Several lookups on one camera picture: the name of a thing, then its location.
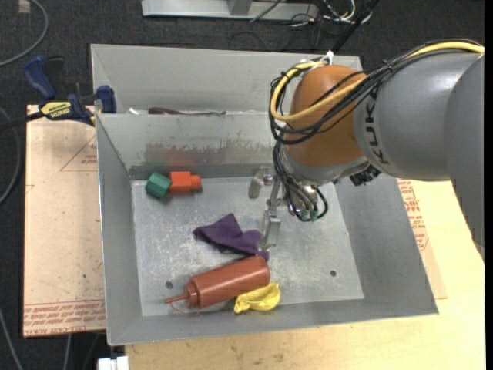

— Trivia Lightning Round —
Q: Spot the green block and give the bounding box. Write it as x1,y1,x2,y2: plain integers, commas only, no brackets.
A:
145,171,173,200

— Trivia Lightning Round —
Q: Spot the orange block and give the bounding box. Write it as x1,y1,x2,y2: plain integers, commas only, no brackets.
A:
168,170,203,196

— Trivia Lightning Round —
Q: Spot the yellow balloon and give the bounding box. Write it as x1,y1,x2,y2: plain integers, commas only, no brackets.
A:
233,281,282,315

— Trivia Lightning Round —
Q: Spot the grey metal bin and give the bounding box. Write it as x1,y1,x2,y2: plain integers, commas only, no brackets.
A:
90,43,440,346

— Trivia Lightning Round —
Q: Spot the brown cardboard board, red print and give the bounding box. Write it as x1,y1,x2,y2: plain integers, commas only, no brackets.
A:
22,104,448,339

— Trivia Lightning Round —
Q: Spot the purple cloth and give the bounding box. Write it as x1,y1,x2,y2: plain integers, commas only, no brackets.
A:
192,212,270,263

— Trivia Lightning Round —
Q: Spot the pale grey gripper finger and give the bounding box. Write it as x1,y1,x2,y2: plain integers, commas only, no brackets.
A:
247,167,274,200
260,209,283,251

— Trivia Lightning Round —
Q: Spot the red-brown squeeze bottle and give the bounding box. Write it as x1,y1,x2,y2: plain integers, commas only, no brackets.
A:
164,254,271,318

